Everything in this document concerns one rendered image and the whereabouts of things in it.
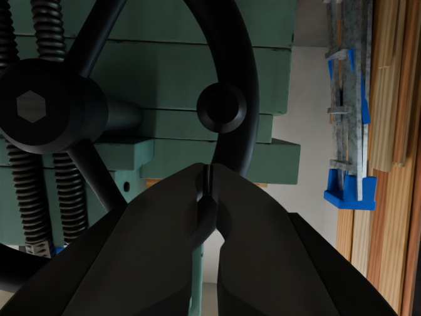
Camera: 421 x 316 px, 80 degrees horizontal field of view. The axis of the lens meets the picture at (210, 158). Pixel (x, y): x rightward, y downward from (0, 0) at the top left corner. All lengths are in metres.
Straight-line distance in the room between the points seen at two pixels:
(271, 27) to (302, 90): 2.55
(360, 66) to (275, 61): 0.83
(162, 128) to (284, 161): 0.18
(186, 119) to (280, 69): 0.15
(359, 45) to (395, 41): 0.55
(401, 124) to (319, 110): 1.42
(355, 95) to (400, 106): 0.54
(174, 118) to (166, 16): 0.13
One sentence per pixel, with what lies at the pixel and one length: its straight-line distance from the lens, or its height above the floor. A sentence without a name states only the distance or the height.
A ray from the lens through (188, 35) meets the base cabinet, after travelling 0.38.
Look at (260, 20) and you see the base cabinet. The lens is 0.39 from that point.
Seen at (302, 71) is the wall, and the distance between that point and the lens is 2.95.
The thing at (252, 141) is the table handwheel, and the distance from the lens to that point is 0.18.
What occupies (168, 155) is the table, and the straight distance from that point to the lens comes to 0.37.
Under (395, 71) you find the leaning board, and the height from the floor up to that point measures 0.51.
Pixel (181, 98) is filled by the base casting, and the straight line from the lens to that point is 0.36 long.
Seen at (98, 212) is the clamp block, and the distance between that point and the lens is 0.31.
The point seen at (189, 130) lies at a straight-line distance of 0.36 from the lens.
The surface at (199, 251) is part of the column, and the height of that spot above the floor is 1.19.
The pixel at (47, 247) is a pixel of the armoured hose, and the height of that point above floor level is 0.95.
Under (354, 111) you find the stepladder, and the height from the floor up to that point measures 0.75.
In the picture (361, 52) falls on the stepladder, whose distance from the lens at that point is 1.24.
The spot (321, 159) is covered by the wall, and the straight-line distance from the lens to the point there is 3.01.
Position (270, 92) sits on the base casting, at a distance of 0.37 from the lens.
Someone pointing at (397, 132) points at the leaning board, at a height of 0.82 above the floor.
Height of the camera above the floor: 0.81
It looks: 8 degrees up
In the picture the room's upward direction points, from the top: 177 degrees counter-clockwise
